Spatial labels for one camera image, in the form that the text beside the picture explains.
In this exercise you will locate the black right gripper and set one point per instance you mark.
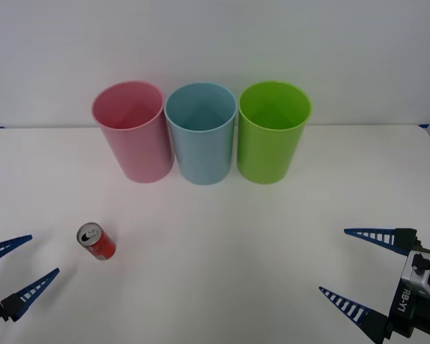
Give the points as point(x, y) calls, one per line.
point(419, 322)

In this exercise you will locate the red drink can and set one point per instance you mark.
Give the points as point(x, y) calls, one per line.
point(101, 246)

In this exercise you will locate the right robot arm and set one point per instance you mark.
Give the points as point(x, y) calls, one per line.
point(410, 277)

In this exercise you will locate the green plastic bin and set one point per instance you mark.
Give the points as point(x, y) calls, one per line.
point(265, 154)

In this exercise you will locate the pink plastic bin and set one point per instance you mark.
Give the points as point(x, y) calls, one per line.
point(139, 150)

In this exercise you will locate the pale blue plastic bin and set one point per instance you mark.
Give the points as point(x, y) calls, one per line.
point(200, 154)

